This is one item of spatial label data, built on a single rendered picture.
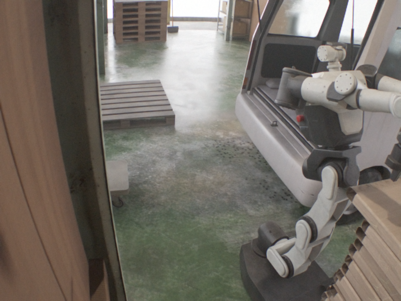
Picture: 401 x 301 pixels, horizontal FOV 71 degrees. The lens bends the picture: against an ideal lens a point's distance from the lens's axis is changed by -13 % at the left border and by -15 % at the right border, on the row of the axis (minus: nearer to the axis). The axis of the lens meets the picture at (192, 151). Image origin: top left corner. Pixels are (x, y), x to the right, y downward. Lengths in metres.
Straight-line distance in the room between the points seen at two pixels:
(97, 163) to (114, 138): 2.88
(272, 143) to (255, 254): 0.88
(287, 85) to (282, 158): 1.21
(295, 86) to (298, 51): 2.07
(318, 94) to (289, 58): 2.11
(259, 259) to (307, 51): 2.10
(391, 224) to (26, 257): 1.01
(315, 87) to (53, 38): 0.90
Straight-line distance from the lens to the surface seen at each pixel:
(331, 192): 1.40
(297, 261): 1.79
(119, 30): 6.98
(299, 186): 2.24
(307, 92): 1.17
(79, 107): 0.49
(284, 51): 3.18
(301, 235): 1.62
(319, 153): 1.43
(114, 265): 0.66
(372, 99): 1.04
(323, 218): 1.53
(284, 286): 1.96
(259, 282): 1.93
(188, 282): 2.07
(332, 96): 1.08
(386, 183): 1.27
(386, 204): 1.16
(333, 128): 1.31
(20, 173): 0.26
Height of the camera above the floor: 1.73
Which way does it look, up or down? 33 degrees down
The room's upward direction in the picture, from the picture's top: 4 degrees clockwise
